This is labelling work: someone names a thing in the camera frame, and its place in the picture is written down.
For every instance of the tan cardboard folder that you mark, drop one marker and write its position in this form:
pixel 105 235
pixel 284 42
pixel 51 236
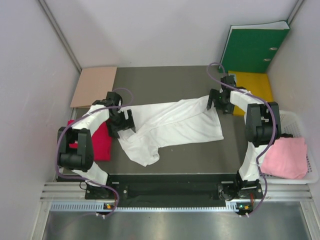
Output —
pixel 93 84

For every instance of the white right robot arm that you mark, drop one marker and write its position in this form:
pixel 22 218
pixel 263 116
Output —
pixel 262 126

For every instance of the yellow plastic folder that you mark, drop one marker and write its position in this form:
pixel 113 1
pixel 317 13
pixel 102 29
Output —
pixel 257 83

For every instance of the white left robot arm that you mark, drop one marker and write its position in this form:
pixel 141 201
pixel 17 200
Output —
pixel 95 116

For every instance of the black t shirt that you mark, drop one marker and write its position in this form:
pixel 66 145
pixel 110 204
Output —
pixel 286 135

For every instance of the folded red t shirt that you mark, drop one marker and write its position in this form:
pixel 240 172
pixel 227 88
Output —
pixel 102 145

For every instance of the green ring binder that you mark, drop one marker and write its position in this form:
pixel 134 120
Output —
pixel 251 48

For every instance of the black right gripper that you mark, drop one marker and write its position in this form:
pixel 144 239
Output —
pixel 227 109

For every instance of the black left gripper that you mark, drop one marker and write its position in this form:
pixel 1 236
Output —
pixel 113 129

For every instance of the pink t shirt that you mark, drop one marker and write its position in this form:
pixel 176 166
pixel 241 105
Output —
pixel 286 158

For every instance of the white plastic laundry basket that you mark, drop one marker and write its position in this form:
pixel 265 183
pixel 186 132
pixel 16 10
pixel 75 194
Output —
pixel 292 125

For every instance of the white t shirt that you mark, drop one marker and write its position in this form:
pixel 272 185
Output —
pixel 160 125

